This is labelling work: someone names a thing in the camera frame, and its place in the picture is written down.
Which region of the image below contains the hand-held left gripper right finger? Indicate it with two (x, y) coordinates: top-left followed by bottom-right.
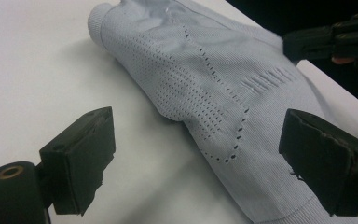
(278, 108), (358, 217)

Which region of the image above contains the grey-blue knitted garment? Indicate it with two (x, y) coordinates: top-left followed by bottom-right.
(87, 0), (358, 224)

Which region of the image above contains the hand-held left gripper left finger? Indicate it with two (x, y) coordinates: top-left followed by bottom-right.
(39, 106), (117, 217)

